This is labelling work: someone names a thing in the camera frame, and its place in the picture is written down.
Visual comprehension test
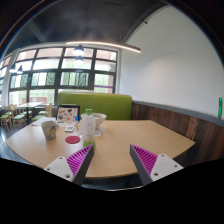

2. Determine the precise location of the long linear ceiling light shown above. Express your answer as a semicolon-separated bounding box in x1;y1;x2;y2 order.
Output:
66;41;141;53

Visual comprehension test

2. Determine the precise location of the green upholstered bench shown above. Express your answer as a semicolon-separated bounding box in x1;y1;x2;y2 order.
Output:
57;92;132;120

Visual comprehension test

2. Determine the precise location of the background wooden table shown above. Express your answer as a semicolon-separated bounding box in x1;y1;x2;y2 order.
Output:
17;102;43;118

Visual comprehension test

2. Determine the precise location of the wooden chair green seat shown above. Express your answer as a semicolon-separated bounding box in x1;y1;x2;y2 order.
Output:
0;106;12;129

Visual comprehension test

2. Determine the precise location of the clear bottle with green cap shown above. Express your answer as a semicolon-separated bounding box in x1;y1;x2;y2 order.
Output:
82;109;96;148

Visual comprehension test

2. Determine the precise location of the red round coaster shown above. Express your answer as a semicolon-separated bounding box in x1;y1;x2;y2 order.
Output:
65;136;80;144

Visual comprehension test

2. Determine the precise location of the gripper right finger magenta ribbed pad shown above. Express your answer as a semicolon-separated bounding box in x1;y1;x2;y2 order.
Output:
130;144;182;185

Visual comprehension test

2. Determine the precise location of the wooden wall panelling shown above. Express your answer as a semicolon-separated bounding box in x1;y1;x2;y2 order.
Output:
131;101;224;167

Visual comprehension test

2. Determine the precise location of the black framed window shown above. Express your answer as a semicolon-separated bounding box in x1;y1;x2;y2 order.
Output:
0;46;118;105

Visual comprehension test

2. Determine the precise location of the white bowl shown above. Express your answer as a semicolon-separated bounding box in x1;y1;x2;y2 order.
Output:
81;113;106;129

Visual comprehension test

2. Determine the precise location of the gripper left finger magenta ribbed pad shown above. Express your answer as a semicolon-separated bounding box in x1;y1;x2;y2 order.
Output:
44;145;94;186

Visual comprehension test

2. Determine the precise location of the black framed menu stand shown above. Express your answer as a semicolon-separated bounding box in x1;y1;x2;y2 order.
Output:
56;104;80;124

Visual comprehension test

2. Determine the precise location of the small white card box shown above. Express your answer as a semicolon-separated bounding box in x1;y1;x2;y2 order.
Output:
65;126;74;132

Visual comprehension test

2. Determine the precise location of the dark pendant lamp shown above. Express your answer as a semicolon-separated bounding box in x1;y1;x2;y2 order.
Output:
73;45;84;56

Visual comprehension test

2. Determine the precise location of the grey ceramic mug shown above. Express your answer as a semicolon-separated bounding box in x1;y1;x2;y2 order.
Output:
41;120;58;140

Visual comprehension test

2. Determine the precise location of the green bottle on ledge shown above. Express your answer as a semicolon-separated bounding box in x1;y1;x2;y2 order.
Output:
218;97;223;119

